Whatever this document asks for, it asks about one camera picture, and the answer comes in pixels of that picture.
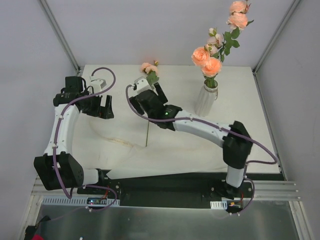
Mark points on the right aluminium frame post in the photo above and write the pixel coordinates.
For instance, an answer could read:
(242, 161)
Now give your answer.
(283, 23)

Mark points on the white slotted cable duct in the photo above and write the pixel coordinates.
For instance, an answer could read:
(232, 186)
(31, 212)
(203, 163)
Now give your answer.
(219, 205)
(79, 201)

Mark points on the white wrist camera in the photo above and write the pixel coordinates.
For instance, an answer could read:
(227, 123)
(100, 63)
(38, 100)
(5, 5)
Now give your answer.
(97, 84)
(142, 85)

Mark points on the white slotted cable duct right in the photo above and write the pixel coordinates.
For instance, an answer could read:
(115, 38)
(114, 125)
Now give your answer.
(219, 205)

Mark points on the white wrapping paper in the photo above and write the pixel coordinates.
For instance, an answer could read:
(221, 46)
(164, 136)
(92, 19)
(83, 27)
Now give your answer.
(172, 152)

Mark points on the white ribbed ceramic vase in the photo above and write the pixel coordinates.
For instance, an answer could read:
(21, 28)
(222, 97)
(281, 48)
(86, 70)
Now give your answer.
(205, 100)

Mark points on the pink flower stem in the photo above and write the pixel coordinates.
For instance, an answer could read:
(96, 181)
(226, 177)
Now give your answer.
(150, 70)
(237, 22)
(214, 42)
(207, 58)

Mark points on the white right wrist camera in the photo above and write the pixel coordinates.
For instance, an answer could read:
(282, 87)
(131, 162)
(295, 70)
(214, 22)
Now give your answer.
(142, 85)

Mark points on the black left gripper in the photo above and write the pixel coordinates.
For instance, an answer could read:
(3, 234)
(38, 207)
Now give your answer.
(99, 106)

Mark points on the aluminium front rail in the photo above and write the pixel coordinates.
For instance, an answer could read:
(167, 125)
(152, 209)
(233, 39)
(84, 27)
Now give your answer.
(264, 190)

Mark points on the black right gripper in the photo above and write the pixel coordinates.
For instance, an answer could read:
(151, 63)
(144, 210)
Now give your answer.
(146, 95)

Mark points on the red cloth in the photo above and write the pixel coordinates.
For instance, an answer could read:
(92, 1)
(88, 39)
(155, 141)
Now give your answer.
(37, 237)

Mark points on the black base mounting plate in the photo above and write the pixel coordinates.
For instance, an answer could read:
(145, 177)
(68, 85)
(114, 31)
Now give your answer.
(183, 190)

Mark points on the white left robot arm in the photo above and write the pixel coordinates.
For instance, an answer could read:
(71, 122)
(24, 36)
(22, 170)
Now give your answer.
(57, 167)

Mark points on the black clamp bottom left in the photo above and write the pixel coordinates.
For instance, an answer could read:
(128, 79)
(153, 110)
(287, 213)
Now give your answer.
(31, 230)

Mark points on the left aluminium frame post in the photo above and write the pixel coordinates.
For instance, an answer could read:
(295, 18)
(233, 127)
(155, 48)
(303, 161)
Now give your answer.
(59, 34)

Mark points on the pink flower stem back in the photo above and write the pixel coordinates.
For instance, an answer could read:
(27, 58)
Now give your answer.
(150, 70)

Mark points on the white slotted cable duct left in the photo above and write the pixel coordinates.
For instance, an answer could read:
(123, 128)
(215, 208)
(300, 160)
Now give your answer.
(79, 201)

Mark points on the aluminium frame post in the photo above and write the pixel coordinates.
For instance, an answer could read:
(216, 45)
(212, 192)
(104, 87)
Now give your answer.
(283, 23)
(59, 34)

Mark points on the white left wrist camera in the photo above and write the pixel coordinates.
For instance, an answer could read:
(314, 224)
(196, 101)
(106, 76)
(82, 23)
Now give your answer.
(97, 84)

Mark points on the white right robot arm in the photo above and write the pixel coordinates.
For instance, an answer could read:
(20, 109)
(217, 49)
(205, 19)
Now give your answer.
(233, 139)

